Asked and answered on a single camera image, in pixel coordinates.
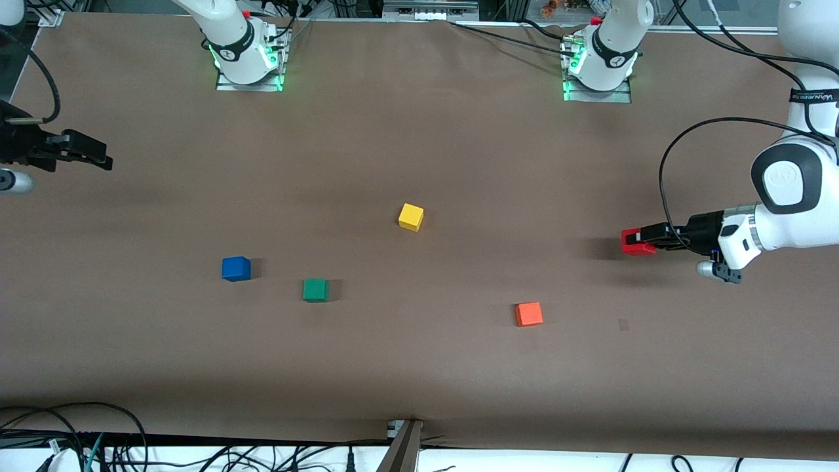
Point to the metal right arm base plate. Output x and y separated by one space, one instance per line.
278 72

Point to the orange wooden cube block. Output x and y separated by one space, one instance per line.
528 314

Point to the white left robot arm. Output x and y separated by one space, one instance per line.
786 177

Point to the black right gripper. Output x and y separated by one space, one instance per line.
18 145

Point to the blue wooden cube block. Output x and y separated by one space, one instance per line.
236 269

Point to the grey metal power strip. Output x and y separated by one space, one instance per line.
429 10

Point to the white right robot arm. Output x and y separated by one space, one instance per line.
229 39

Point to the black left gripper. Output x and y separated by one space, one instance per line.
702 232

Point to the red wooden cube block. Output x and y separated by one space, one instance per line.
632 248

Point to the aluminium corner bracket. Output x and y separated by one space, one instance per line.
52 18

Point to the yellow wooden cube block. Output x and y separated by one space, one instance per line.
411 216

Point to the green wooden cube block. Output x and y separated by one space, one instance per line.
315 290

